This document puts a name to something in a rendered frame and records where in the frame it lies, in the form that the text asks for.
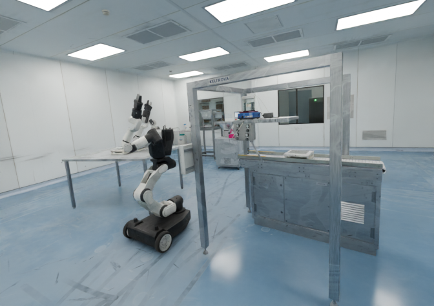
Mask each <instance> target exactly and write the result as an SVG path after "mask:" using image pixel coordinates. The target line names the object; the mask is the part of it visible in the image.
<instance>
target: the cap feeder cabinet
mask: <svg viewBox="0 0 434 306"><path fill-rule="evenodd" d="M214 142H215V152H216V165H217V166H219V167H240V162H239V160H238V159H239V158H238V155H243V141H235V140H234V138H233V139H232V138H229V137H223V136H222V137H218V138H215V139H214Z"/></svg>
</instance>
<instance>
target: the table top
mask: <svg viewBox="0 0 434 306"><path fill-rule="evenodd" d="M114 148H115V147H114ZM114 148H108V149H105V150H100V151H97V152H91V153H88V154H82V155H79V156H74V157H71V158H65V159H62V161H147V160H149V159H152V157H151V156H150V154H149V151H148V149H146V150H141V151H139V152H131V153H128V154H125V155H111V150H114ZM178 148H179V146H172V151H173V150H176V149H178Z"/></svg>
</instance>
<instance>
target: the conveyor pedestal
mask: <svg viewBox="0 0 434 306"><path fill-rule="evenodd" d="M250 178H251V205H252V218H254V224H257V225H261V226H264V227H268V228H271V229H276V230H280V231H283V232H288V233H290V234H295V235H298V236H302V237H305V238H309V239H312V240H317V241H321V242H324V243H329V176H323V175H316V174H310V178H305V174H303V173H296V172H284V171H277V170H264V169H258V172H254V169H253V168H250ZM381 184H382V182H381V181H375V180H373V185H366V179H355V178H343V177H342V185H341V232H340V246H341V247H343V248H347V249H351V250H355V251H359V252H363V253H366V254H370V255H373V256H376V249H378V247H379V229H380V199H381Z"/></svg>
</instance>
